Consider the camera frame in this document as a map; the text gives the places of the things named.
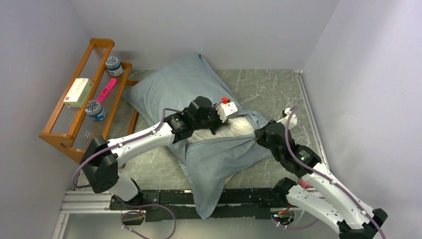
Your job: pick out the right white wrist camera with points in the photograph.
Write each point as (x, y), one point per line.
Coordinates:
(287, 114)

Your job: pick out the wooden slatted rack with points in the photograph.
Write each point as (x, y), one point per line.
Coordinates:
(69, 129)

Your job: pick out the blue white round jar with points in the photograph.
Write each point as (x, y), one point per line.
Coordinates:
(113, 66)

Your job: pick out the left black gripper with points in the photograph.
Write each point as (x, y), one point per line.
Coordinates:
(218, 121)

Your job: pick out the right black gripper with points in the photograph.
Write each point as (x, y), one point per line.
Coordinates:
(261, 135)

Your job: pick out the white pillow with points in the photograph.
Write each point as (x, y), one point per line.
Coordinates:
(235, 127)

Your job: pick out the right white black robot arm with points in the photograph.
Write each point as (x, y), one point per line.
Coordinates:
(338, 208)

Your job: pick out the black base crossbar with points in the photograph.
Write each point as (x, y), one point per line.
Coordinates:
(159, 205)

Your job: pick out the white cardboard box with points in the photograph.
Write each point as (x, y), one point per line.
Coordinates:
(78, 92)

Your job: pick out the pink small bottle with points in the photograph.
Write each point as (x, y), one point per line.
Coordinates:
(304, 184)

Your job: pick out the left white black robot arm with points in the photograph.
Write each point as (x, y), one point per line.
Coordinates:
(103, 158)

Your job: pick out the pink marker pen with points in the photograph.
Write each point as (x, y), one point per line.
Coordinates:
(106, 90)

